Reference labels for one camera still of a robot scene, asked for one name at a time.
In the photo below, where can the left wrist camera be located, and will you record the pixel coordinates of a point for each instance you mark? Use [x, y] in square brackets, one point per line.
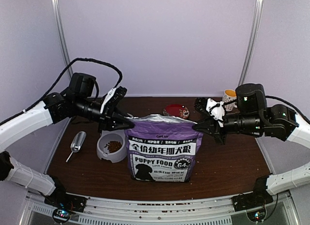
[112, 99]

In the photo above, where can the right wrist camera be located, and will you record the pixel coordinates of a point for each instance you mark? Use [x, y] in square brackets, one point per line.
[211, 109]

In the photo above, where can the red floral saucer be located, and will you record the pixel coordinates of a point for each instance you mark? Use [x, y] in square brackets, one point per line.
[176, 110]

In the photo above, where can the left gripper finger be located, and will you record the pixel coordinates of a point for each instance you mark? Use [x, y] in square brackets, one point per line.
[119, 115]
[119, 125]

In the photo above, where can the right aluminium corner post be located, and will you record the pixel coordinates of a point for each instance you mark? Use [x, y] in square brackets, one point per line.
[257, 15]

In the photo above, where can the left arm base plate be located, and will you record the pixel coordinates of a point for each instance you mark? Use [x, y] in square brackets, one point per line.
[65, 203]

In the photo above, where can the patterned mug yellow inside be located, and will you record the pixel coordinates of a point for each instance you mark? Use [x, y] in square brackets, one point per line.
[229, 98]

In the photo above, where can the grey double pet bowl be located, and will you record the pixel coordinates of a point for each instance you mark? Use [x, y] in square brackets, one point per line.
[107, 137]

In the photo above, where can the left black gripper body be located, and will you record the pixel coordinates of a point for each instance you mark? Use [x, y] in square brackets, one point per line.
[104, 119]

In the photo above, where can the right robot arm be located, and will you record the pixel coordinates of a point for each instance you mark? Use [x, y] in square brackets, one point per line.
[254, 118]

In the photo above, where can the aluminium front rail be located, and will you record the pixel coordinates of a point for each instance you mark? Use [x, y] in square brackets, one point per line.
[210, 211]

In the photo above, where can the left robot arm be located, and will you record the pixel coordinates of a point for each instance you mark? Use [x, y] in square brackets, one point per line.
[53, 108]

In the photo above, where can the purple puppy food bag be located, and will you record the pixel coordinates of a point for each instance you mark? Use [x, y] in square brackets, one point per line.
[162, 148]

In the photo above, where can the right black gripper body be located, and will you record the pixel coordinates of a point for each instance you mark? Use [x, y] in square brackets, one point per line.
[217, 129]

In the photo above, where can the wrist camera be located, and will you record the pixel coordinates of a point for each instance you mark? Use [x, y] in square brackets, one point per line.
[211, 109]
[112, 99]

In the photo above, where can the metal food scoop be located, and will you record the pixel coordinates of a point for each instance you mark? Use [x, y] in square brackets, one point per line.
[77, 143]

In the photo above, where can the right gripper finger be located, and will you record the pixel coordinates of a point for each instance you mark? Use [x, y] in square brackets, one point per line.
[216, 134]
[204, 125]

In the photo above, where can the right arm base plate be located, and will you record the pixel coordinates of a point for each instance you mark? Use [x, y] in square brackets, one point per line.
[252, 202]

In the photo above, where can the brown pet food kibble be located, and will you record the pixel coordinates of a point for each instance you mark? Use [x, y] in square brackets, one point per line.
[113, 146]

